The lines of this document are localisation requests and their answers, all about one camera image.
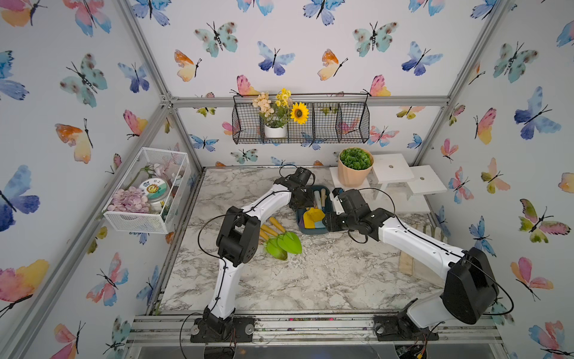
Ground white stepped wooden stand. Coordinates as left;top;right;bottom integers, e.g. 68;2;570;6
355;154;447;214

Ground light blue shovel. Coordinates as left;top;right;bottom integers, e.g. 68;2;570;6
313;191;323;210

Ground green shovel yellow handle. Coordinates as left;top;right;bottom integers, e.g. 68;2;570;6
269;217;303;254
259;230;288;260
260;224;302;260

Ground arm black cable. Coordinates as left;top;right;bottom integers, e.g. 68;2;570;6
178;163;310;359
347;187;515;317

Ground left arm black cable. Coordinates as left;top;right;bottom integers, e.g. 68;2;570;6
178;163;310;359

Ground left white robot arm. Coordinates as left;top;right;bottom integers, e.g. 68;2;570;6
191;167;315;343

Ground white wire wall basket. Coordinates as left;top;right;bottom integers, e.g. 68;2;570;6
103;147;191;234

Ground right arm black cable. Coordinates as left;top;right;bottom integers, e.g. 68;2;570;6
347;187;515;317

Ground white pot with flowers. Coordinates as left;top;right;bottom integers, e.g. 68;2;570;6
252;88;310;139

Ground blue shovel wooden handle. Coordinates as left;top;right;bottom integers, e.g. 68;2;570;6
320;188;327;209

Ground pink artificial hydrangea flowers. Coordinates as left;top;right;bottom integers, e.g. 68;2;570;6
107;186;150;213

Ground terracotta pot green plant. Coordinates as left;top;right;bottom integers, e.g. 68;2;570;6
338;147;375;187

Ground yellow plastic shovel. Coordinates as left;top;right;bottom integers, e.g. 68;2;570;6
303;208;325;230

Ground black wire wall basket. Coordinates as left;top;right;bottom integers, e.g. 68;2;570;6
231;93;372;145

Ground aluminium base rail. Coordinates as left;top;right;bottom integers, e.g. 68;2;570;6
125;311;503;349

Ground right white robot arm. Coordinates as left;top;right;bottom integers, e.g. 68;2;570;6
324;188;501;341

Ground round tin green lid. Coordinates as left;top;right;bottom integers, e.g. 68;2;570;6
138;177;169;203

